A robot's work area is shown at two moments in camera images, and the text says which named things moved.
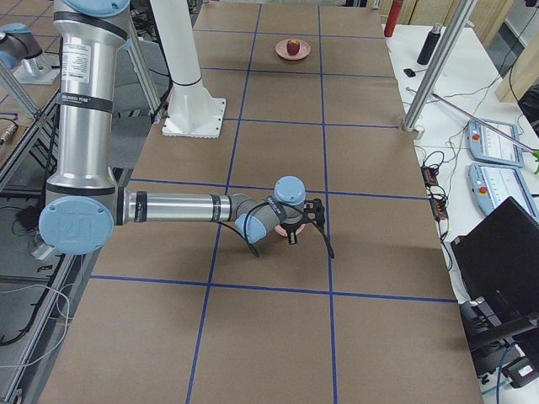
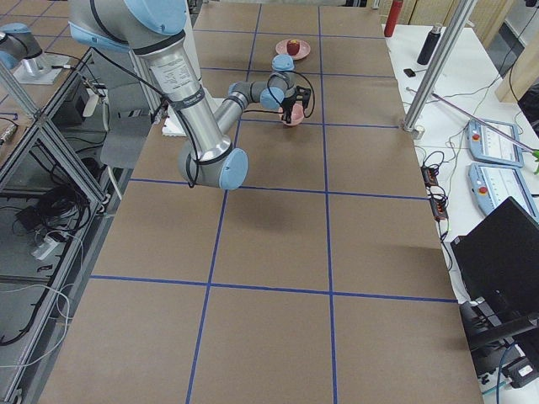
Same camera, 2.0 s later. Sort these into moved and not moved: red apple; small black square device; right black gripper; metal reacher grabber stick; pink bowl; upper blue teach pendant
Moved: pink bowl; right black gripper
Not moved: small black square device; red apple; upper blue teach pendant; metal reacher grabber stick
